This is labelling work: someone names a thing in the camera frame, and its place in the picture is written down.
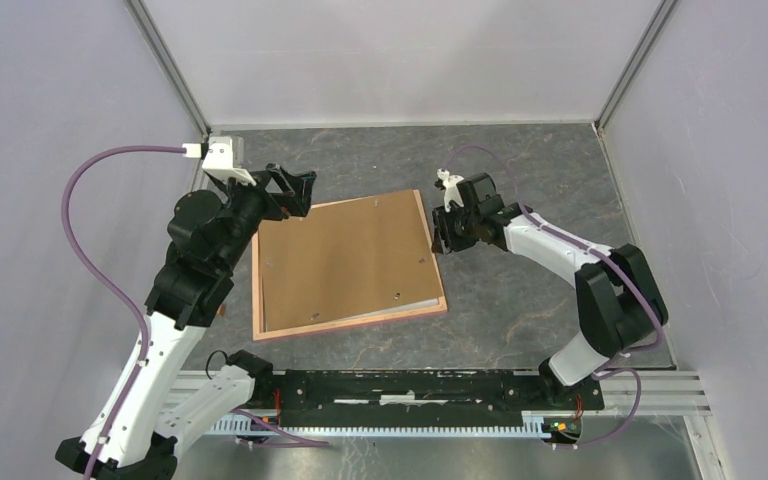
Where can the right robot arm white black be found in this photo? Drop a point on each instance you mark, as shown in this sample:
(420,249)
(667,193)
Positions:
(620,308)

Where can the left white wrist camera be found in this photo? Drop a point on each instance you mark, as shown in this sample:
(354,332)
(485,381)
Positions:
(219,159)

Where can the white slotted cable duct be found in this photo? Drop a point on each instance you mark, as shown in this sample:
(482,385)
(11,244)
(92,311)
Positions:
(530,427)

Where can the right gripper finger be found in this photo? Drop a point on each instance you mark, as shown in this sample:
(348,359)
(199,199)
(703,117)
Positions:
(442,240)
(441,218)

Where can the blue sea photo print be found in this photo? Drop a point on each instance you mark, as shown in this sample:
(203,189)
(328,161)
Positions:
(333,285)

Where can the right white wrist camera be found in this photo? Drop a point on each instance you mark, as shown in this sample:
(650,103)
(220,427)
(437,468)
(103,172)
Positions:
(449,183)

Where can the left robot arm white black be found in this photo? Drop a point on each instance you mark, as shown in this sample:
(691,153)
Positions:
(209,233)

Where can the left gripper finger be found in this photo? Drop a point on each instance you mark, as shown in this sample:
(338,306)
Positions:
(273,178)
(301,185)

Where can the aluminium rail frame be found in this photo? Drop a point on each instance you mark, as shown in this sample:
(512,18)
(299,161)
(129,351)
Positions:
(124,436)

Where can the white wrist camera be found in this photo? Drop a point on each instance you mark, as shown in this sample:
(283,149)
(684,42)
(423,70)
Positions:
(219,159)
(449,183)

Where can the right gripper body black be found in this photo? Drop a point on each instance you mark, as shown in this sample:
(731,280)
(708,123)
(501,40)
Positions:
(464,233)

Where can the brown cardboard backing board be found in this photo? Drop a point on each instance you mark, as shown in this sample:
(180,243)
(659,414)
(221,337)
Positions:
(344,258)

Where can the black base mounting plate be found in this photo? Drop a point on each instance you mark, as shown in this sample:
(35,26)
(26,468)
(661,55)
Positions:
(416,398)

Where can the pink wooden picture frame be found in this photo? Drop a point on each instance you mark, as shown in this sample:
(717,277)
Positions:
(357,321)

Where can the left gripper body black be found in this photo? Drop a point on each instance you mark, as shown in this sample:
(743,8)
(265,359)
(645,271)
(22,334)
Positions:
(269,205)

